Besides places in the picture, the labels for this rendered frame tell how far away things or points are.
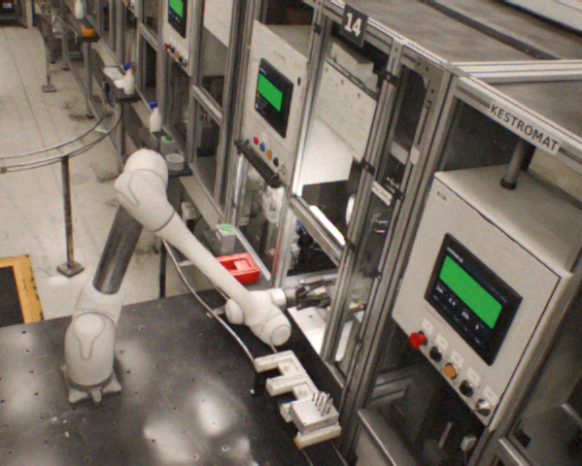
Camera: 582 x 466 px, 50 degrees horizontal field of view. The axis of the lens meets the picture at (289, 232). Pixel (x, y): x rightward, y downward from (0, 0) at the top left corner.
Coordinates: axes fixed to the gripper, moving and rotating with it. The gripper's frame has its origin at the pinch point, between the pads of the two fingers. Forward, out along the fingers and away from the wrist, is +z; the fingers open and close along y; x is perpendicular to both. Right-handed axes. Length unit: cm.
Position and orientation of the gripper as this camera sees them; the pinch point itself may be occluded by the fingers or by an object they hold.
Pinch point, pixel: (330, 287)
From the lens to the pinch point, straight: 234.3
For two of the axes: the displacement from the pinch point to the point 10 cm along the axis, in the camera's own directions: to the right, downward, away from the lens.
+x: -4.4, -5.5, 7.1
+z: 8.9, -1.7, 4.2
